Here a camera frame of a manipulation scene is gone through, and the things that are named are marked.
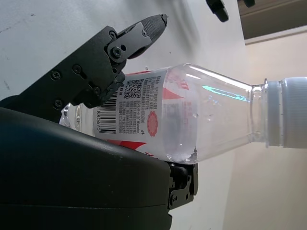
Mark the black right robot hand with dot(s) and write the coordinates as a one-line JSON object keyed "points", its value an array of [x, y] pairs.
{"points": [[72, 182]]}

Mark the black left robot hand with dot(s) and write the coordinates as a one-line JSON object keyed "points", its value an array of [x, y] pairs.
{"points": [[220, 10]]}

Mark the clear plastic water bottle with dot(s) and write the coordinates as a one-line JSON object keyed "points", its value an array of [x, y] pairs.
{"points": [[192, 112]]}

